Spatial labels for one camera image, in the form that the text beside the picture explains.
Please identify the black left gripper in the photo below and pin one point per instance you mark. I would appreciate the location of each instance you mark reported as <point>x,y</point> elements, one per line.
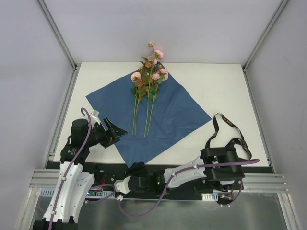
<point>109,133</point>

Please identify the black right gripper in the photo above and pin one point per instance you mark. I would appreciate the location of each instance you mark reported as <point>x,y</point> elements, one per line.
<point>135,168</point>

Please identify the fake flower stem pink bloom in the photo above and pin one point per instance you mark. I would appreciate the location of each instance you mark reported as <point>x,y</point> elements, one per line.
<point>136,78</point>

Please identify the fake flower stem orange blooms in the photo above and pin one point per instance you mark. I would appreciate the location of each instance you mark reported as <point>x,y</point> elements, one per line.
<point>143,89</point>

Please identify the blue wrapping paper sheet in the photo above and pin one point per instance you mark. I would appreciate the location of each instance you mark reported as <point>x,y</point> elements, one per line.
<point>167,126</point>

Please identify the fake flower stem pink roses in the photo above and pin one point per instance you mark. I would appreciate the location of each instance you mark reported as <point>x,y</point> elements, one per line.
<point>157,74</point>

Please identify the black ribbon gold lettering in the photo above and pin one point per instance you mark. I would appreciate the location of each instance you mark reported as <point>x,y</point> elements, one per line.
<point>228,134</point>

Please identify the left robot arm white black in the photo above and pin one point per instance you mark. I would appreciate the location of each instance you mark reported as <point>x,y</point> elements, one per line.
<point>75,177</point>

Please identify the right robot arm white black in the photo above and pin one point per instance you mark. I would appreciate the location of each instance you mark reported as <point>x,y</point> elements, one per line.
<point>213,164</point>

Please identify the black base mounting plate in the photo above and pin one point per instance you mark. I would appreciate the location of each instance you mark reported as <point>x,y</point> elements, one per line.
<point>107,174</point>

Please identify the left aluminium frame post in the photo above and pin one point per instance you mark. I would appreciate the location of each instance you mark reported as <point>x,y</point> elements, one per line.
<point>56,32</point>

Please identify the aluminium frame post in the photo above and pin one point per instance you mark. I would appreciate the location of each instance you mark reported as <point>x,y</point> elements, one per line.
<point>56,32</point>
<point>264,35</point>

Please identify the right white cable duct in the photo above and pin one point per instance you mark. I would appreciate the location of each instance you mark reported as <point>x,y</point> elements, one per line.
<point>213,197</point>

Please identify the white cable duct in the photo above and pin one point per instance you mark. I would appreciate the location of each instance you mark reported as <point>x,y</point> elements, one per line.
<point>213,197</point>
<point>48,192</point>

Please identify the left white cable duct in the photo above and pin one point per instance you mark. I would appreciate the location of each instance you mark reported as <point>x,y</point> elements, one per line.
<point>48,192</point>

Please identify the right aluminium frame post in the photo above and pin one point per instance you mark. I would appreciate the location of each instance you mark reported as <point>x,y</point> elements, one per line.
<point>264,35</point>

